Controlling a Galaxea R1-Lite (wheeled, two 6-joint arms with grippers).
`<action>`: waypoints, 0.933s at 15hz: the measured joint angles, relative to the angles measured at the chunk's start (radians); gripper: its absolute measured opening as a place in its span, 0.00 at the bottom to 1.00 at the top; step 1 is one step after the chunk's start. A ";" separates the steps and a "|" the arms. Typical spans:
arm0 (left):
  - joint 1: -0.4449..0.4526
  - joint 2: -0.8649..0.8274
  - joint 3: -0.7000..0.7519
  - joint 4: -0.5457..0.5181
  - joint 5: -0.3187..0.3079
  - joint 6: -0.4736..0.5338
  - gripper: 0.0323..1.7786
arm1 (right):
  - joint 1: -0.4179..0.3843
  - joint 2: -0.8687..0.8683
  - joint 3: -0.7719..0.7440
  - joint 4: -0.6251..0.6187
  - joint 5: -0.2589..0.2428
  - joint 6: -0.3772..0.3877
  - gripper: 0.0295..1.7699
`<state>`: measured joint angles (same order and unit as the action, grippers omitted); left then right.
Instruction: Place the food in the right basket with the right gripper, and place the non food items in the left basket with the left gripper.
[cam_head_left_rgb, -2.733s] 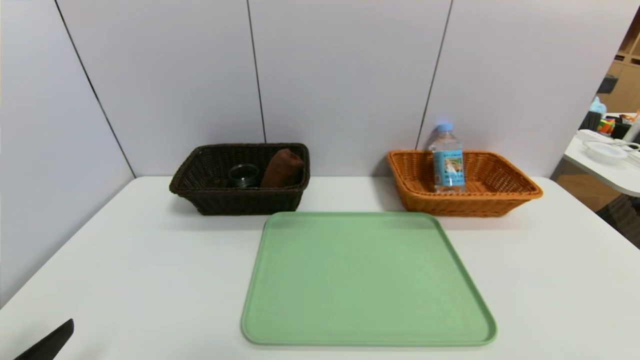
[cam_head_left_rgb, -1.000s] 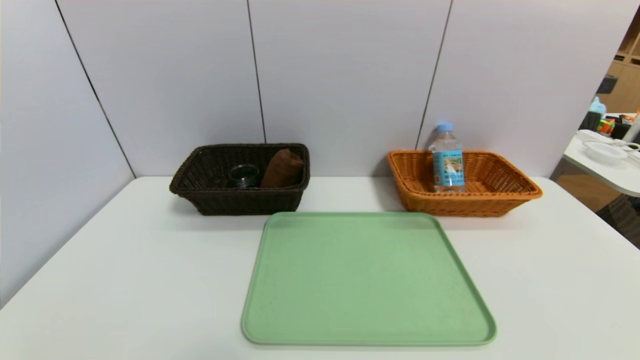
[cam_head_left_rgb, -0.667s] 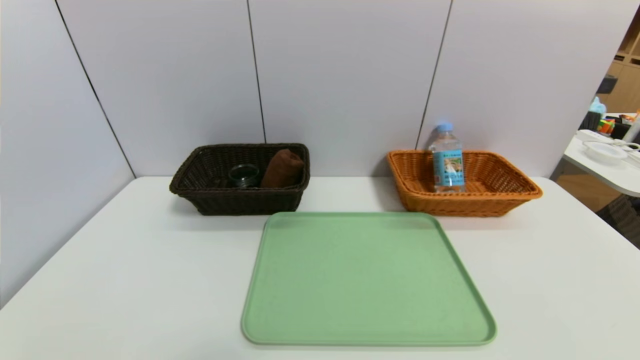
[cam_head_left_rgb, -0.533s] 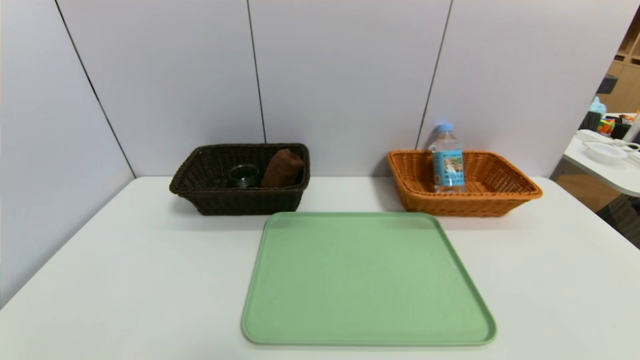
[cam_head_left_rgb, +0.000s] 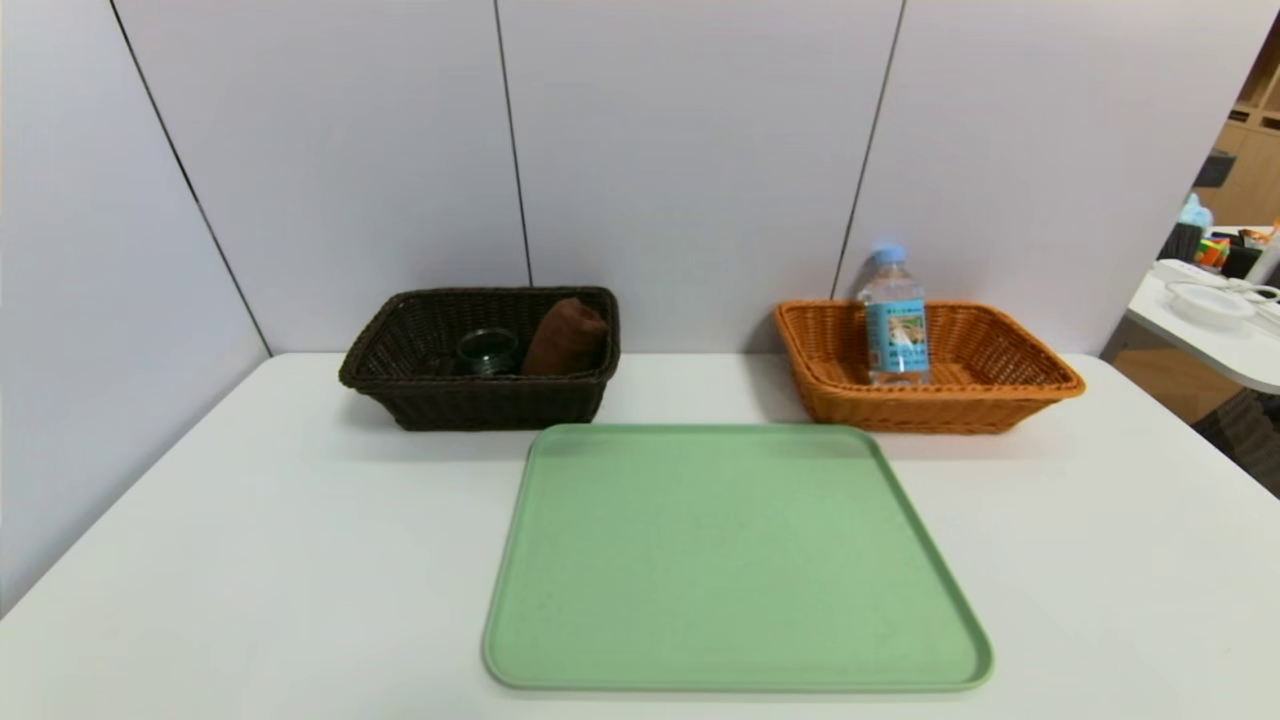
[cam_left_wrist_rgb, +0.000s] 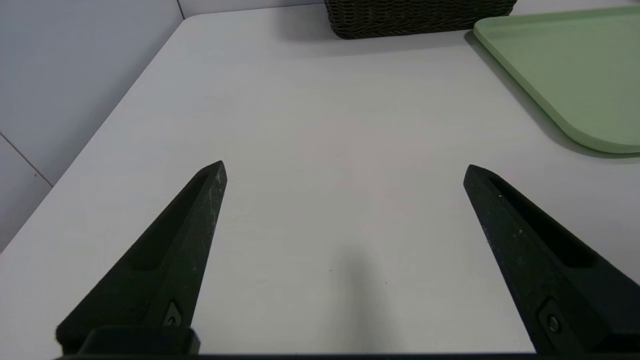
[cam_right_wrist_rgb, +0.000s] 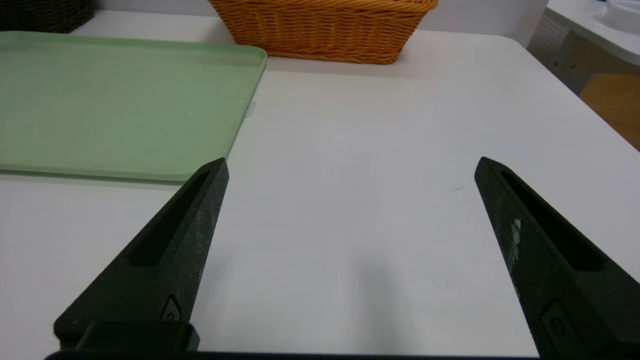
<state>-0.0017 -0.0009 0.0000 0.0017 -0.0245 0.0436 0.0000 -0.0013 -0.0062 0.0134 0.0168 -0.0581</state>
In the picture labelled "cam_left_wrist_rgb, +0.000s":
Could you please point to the light green plastic tray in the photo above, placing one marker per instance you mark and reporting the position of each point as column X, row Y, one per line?
column 575, row 70

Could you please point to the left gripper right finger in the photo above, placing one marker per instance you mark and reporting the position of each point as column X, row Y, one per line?
column 550, row 280

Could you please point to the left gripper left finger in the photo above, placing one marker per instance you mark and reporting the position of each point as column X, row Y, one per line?
column 160, row 280

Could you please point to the dark brown wicker basket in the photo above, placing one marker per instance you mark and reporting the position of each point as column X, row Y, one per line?
column 420, row 17

